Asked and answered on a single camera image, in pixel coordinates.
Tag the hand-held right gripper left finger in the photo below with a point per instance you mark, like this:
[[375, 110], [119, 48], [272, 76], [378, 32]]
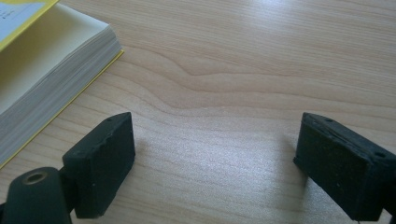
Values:
[[101, 165]]

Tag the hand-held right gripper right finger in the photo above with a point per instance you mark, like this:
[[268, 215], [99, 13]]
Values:
[[339, 168]]

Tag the yellow book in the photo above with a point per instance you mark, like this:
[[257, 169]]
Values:
[[46, 77]]

